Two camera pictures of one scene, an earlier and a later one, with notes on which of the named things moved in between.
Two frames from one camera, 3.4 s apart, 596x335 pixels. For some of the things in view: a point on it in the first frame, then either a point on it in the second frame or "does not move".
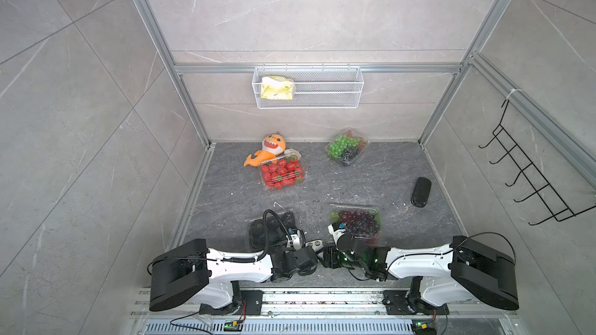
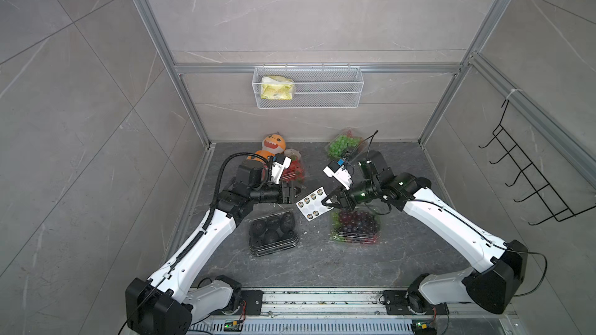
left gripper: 311,271 to 285,198
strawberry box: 285,171 does not move
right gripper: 329,255 to 342,200
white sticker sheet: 317,244 to 312,205
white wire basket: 316,87 does not move
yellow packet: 276,88 does not move
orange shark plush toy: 273,145 does not move
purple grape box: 364,223 does not move
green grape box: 346,146 does not move
